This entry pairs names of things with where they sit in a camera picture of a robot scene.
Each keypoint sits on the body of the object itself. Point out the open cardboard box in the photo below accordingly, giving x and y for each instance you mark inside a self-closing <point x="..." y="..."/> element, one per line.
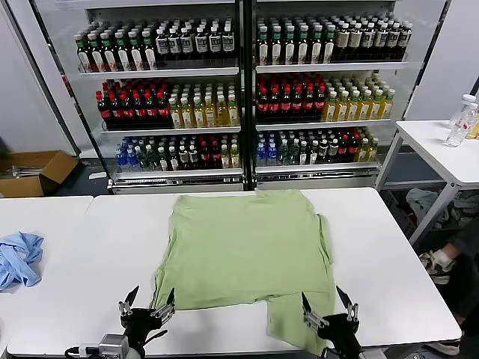
<point x="35" y="185"/>

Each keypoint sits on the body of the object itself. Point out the white side table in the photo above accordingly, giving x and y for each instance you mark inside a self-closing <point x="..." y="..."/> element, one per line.
<point x="438" y="149"/>

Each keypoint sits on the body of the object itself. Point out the clear green water bottle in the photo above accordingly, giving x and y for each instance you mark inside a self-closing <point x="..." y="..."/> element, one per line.
<point x="152" y="161"/>
<point x="293" y="154"/>
<point x="141" y="159"/>
<point x="282" y="154"/>

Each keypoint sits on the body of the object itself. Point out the small cola bottle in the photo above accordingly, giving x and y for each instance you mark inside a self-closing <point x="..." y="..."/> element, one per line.
<point x="204" y="155"/>
<point x="353" y="149"/>
<point x="215" y="155"/>
<point x="343" y="149"/>

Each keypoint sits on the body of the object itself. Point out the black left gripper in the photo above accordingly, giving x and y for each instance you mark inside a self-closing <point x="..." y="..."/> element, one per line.
<point x="140" y="325"/>

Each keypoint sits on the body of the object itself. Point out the light grey garment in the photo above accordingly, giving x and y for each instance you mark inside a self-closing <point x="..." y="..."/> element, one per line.
<point x="424" y="203"/>

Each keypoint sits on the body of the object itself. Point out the clear bottle red label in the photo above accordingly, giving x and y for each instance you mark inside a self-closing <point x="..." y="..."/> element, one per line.
<point x="467" y="99"/>

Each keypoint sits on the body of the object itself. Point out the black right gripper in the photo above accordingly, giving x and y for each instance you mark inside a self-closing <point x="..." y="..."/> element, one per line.
<point x="342" y="334"/>

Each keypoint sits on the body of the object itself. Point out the metal parts bundle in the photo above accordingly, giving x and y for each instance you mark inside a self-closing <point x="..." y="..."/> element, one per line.
<point x="26" y="171"/>

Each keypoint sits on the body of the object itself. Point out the blue water bottle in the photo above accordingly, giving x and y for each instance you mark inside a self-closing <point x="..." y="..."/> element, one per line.
<point x="131" y="159"/>
<point x="261" y="155"/>
<point x="271" y="154"/>
<point x="121" y="159"/>

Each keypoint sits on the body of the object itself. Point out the beige sneaker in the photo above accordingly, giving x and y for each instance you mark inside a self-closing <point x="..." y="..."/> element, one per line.
<point x="445" y="347"/>
<point x="436" y="265"/>

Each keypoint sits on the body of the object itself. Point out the dark bottle navy label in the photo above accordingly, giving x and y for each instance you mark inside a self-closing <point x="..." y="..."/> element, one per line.
<point x="201" y="44"/>
<point x="162" y="45"/>
<point x="368" y="38"/>
<point x="404" y="38"/>
<point x="393" y="38"/>
<point x="188" y="44"/>
<point x="215" y="43"/>
<point x="228" y="42"/>
<point x="175" y="45"/>
<point x="381" y="38"/>

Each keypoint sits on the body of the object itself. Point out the crumpled light blue garment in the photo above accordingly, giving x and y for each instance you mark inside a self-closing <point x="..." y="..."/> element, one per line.
<point x="22" y="258"/>

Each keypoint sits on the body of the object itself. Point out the small dark bottle white label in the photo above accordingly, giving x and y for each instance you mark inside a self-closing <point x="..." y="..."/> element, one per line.
<point x="303" y="154"/>
<point x="173" y="161"/>
<point x="163" y="161"/>
<point x="313" y="153"/>

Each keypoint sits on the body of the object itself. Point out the small yellow juice bottle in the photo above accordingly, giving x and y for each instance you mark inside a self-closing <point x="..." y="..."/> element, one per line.
<point x="363" y="151"/>
<point x="235" y="158"/>
<point x="225" y="159"/>
<point x="373" y="150"/>

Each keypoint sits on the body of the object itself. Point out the cola bottle red cap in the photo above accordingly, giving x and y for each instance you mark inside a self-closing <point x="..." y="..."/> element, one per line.
<point x="286" y="104"/>
<point x="319" y="103"/>
<point x="127" y="111"/>
<point x="308" y="104"/>
<point x="115" y="111"/>
<point x="139" y="111"/>
<point x="151" y="111"/>
<point x="263" y="104"/>
<point x="103" y="110"/>
<point x="274" y="104"/>
<point x="163" y="110"/>
<point x="297" y="104"/>

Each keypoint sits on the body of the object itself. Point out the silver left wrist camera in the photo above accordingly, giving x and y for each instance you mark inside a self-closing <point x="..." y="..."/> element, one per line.
<point x="112" y="346"/>

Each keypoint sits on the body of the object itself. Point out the dark tea bottle green cap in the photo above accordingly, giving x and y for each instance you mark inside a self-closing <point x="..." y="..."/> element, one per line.
<point x="97" y="56"/>
<point x="316" y="48"/>
<point x="149" y="55"/>
<point x="84" y="56"/>
<point x="303" y="48"/>
<point x="263" y="48"/>
<point x="122" y="55"/>
<point x="277" y="48"/>
<point x="290" y="48"/>
<point x="136" y="55"/>
<point x="328" y="47"/>
<point x="109" y="56"/>

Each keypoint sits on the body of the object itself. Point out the grey green garment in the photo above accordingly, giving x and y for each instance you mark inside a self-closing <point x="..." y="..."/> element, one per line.
<point x="464" y="209"/>

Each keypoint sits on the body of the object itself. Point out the small white flat object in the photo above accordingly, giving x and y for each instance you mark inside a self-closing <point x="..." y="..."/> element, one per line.
<point x="97" y="175"/>

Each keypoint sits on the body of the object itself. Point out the clear empty plastic bottle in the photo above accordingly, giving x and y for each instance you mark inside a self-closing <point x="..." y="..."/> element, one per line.
<point x="456" y="134"/>

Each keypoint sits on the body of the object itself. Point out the yellow drink bottle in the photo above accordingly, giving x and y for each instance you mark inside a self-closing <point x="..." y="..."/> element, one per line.
<point x="474" y="129"/>

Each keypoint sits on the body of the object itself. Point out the drinks display cabinet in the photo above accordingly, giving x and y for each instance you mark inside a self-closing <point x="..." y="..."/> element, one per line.
<point x="161" y="72"/>
<point x="329" y="67"/>

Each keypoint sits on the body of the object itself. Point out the light green polo shirt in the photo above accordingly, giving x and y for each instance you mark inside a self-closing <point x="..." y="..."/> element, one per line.
<point x="243" y="247"/>

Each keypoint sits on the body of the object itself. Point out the black plastic crate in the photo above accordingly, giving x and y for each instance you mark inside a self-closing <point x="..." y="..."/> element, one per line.
<point x="402" y="220"/>

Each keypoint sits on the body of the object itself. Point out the small dark bottle beige label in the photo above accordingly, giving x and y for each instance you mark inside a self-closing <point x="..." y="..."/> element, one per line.
<point x="323" y="149"/>
<point x="183" y="157"/>
<point x="193" y="157"/>
<point x="333" y="149"/>

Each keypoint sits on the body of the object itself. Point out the person in dark clothes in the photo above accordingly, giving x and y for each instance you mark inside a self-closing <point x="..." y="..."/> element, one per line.
<point x="467" y="269"/>

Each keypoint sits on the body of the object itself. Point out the glass cabinet door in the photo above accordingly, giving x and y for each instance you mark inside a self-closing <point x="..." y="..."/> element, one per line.
<point x="419" y="37"/>
<point x="63" y="93"/>

